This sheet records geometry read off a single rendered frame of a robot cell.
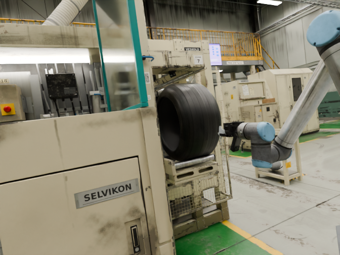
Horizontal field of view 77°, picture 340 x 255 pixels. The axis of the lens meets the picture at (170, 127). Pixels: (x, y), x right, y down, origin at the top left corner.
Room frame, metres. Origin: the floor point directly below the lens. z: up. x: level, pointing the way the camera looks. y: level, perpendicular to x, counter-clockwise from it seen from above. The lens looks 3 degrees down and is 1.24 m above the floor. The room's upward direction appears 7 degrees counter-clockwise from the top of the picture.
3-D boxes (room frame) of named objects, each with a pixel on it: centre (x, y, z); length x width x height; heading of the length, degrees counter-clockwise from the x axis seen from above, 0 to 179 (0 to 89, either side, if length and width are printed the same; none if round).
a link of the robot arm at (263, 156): (1.03, -0.43, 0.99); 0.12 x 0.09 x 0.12; 121
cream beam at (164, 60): (1.93, -0.06, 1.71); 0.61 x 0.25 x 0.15; 114
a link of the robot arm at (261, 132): (1.03, -0.43, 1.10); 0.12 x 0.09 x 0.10; 24
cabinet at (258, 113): (5.84, -2.46, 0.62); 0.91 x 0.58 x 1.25; 115
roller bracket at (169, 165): (1.54, 0.09, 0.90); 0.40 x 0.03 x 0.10; 24
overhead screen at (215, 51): (5.31, -1.22, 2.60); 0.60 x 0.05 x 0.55; 115
